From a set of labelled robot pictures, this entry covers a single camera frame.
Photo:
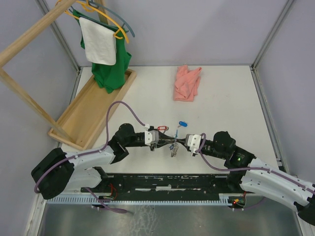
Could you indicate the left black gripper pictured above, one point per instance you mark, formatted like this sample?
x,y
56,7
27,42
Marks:
x,y
161,136

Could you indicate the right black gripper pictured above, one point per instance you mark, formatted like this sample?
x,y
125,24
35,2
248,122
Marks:
x,y
183,141

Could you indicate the keyring holder with blue handle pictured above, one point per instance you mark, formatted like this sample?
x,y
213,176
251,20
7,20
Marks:
x,y
174,146

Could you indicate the red tagged key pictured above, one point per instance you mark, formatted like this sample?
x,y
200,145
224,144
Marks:
x,y
162,128

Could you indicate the blue tagged key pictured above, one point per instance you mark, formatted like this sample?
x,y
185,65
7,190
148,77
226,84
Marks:
x,y
182,124

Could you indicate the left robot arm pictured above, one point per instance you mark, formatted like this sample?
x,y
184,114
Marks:
x,y
60,170

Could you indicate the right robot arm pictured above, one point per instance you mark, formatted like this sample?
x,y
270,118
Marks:
x,y
251,174

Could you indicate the pink cloth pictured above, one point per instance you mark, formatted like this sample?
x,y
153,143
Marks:
x,y
186,84

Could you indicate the wooden tray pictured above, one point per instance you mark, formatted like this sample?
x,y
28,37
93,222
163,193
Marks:
x,y
84,119

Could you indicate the green shirt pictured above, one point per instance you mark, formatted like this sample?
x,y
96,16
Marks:
x,y
109,77

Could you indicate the white towel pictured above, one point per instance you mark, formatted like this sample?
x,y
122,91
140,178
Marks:
x,y
99,41

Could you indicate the grey blue hanger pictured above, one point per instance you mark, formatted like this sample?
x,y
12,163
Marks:
x,y
103,11

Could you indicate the yellow hanger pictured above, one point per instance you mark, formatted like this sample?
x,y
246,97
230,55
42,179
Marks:
x,y
120,33

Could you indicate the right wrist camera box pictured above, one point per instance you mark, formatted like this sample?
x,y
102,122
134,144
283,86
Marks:
x,y
197,140

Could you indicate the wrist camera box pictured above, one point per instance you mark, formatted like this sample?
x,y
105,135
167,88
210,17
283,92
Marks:
x,y
197,140
151,137

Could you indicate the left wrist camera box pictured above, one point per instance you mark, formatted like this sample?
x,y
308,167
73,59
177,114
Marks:
x,y
151,137

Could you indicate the white cable duct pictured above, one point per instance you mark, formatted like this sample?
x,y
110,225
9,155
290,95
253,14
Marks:
x,y
74,199

